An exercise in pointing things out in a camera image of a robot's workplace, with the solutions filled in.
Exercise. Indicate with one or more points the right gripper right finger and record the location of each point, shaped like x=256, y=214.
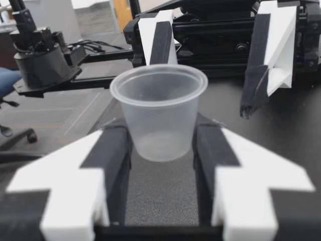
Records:
x=250, y=180

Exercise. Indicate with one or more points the wooden door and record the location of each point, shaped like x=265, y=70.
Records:
x=123, y=13

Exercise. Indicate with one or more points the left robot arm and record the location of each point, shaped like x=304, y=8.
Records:
x=42, y=65

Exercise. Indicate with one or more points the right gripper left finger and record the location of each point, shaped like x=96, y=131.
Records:
x=70, y=175

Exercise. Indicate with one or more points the small clear plastic cup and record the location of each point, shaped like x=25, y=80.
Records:
x=158, y=118

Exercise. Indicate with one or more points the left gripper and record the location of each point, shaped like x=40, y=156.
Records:
x=213, y=37

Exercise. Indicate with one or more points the office chair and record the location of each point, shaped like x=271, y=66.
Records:
x=10, y=82

